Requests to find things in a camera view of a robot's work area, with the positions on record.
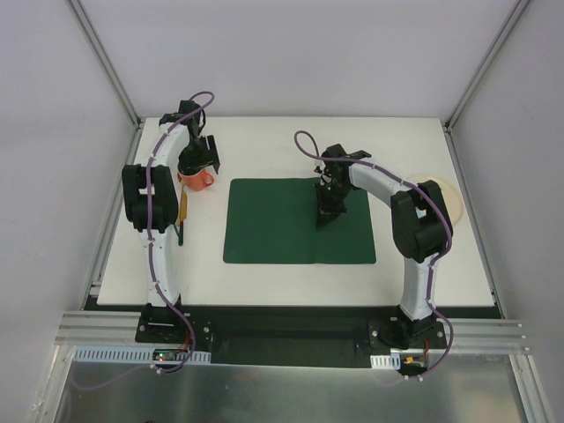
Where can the cream and blue plate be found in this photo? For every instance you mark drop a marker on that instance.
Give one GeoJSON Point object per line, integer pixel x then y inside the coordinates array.
{"type": "Point", "coordinates": [451, 195]}

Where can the aluminium rail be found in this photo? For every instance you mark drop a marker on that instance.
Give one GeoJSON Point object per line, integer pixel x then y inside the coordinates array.
{"type": "Point", "coordinates": [97, 328]}

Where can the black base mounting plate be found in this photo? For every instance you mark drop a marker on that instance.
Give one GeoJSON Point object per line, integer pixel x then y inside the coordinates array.
{"type": "Point", "coordinates": [298, 336]}

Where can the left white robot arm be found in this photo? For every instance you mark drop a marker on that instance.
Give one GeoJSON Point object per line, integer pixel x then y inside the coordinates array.
{"type": "Point", "coordinates": [151, 195]}

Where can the right white cable duct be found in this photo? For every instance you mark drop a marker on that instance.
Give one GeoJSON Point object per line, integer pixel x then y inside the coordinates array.
{"type": "Point", "coordinates": [386, 362]}

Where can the orange mug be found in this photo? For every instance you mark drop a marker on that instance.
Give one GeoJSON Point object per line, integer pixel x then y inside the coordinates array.
{"type": "Point", "coordinates": [198, 181]}

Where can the left aluminium frame post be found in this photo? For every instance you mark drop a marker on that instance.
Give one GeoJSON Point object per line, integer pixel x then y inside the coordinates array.
{"type": "Point", "coordinates": [80, 14]}

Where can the gold knife black handle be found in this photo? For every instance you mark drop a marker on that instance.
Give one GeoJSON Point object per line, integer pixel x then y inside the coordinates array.
{"type": "Point", "coordinates": [182, 224]}

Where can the left white cable duct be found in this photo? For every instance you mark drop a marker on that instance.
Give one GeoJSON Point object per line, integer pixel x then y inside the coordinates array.
{"type": "Point", "coordinates": [138, 355]}

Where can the right aluminium frame post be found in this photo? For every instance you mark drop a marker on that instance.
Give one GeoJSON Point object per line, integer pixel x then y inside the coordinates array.
{"type": "Point", "coordinates": [508, 26]}

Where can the dark green placemat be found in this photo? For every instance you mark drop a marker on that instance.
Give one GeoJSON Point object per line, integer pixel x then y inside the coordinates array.
{"type": "Point", "coordinates": [273, 221]}

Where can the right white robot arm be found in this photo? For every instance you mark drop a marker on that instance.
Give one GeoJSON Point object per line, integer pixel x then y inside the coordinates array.
{"type": "Point", "coordinates": [421, 229]}

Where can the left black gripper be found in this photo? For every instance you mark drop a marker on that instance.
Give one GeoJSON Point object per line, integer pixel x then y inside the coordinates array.
{"type": "Point", "coordinates": [196, 163]}

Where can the gold spoon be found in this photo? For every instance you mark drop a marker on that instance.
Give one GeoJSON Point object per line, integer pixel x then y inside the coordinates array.
{"type": "Point", "coordinates": [182, 206]}

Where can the aluminium frame post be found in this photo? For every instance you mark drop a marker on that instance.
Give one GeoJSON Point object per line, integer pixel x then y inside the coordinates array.
{"type": "Point", "coordinates": [508, 26]}
{"type": "Point", "coordinates": [80, 14]}

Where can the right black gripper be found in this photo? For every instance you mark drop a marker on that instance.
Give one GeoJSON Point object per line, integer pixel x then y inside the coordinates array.
{"type": "Point", "coordinates": [329, 208]}

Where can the white cable duct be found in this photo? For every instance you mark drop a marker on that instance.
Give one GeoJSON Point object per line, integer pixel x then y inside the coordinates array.
{"type": "Point", "coordinates": [386, 362]}
{"type": "Point", "coordinates": [138, 355]}

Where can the blue fork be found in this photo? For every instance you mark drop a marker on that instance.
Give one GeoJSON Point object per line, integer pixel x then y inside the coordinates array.
{"type": "Point", "coordinates": [178, 232]}

